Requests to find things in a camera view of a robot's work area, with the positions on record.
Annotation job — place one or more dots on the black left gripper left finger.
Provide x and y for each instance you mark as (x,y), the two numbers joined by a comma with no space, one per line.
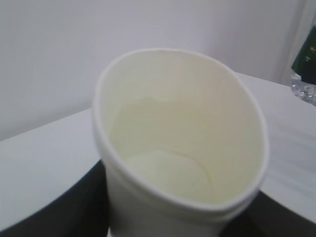
(82,211)

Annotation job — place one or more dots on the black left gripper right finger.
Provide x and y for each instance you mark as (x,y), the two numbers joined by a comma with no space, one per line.
(267,218)

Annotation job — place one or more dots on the white paper cup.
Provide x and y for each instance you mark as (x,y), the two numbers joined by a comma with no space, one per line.
(183,141)

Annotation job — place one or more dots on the clear green-label water bottle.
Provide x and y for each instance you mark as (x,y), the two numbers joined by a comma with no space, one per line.
(303,79)

